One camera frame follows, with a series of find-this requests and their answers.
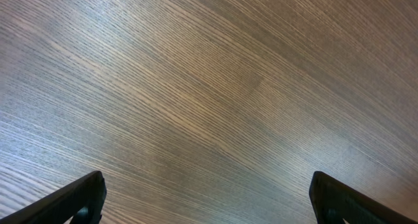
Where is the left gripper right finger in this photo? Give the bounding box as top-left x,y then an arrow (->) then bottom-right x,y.
309,171 -> 417,224

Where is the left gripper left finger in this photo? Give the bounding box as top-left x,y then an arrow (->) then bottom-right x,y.
1,170 -> 106,224

